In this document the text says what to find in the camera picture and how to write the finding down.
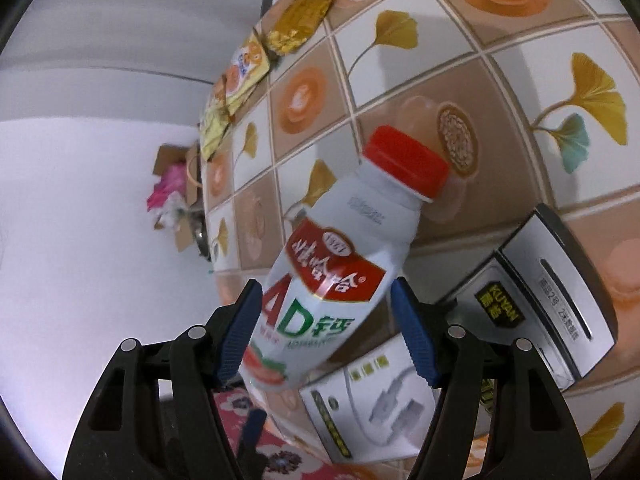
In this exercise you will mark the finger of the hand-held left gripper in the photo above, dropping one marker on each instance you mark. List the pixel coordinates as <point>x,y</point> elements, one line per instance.
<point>255,422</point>

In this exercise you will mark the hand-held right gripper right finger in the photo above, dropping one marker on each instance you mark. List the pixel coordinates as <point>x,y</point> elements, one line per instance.
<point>412,335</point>

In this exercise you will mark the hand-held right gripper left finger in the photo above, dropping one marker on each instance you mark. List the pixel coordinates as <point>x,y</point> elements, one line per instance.
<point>240,330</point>

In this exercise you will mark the white red-capped drink bottle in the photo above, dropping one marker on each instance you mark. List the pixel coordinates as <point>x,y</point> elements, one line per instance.
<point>340,240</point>

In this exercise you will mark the red floral cloth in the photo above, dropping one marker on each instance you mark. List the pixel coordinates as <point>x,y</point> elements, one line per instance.
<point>285,452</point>

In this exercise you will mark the cardboard box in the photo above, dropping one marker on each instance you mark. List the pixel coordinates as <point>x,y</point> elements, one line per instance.
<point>175,240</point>

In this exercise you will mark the white plastic bag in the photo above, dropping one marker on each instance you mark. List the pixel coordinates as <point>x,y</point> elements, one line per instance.
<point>170,215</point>

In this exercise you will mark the silver black product box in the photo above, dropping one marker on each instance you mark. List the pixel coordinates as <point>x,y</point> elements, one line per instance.
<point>545,280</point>

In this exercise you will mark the pink plastic bag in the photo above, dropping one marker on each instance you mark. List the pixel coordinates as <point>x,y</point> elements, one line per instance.
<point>167,185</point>

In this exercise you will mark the yellow green snack packet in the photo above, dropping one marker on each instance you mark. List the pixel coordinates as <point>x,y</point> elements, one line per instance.
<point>215,125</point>

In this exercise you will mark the ginkgo patterned tablecloth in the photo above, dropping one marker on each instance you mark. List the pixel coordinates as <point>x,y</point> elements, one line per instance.
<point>500,85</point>

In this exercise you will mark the orange white snack packet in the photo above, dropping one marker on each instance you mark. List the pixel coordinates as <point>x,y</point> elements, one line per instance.
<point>245,65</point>

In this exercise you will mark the golden snack packet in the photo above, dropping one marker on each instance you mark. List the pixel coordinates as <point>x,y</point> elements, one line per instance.
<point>300,20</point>

